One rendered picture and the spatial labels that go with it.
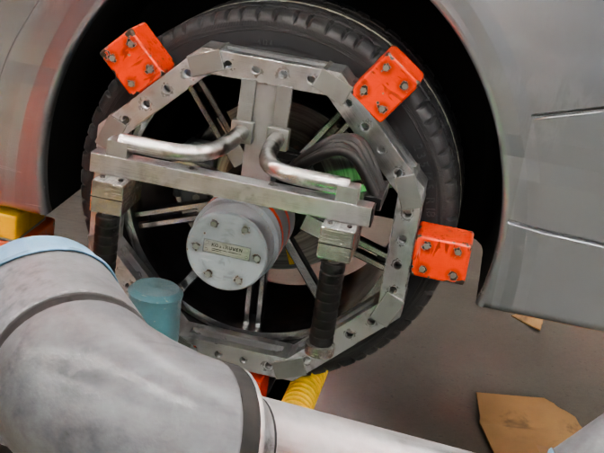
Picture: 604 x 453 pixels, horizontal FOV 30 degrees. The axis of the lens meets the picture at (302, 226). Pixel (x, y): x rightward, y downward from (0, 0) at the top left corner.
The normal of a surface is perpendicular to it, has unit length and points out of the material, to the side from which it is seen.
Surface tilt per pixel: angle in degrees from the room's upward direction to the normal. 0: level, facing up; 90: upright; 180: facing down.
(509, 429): 3
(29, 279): 21
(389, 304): 90
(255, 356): 90
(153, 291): 0
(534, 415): 12
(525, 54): 90
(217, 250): 90
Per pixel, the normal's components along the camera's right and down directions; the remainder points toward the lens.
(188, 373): 0.37, -0.74
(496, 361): 0.14, -0.93
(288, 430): 0.58, -0.57
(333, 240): -0.19, 0.32
